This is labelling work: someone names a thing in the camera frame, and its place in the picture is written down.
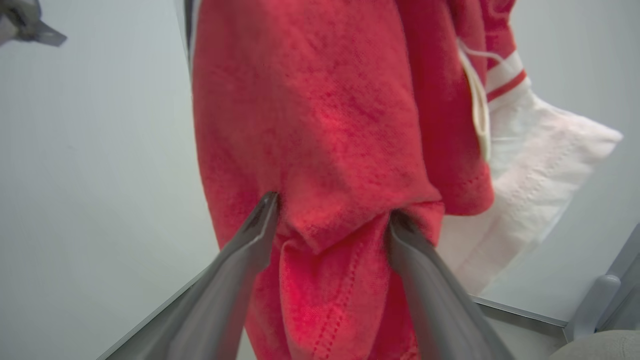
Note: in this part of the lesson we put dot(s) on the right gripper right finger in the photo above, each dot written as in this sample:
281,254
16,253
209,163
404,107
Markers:
440,310

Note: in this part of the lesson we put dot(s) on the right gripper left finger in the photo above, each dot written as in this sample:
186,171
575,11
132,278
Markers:
220,300

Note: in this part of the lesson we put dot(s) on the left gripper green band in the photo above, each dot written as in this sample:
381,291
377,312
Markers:
17,17

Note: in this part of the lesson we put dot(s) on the red shirt white striped sleeve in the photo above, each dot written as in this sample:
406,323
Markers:
325,125

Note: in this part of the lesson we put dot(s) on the grey partition support foot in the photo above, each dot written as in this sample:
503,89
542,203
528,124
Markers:
592,305

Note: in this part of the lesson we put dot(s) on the grey fabric sofa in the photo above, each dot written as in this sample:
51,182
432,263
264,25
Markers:
600,347

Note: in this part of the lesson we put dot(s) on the grey partition bottom rail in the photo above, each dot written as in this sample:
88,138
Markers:
525,312

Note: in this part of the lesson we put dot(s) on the grey partition upright post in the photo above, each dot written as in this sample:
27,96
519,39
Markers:
627,270

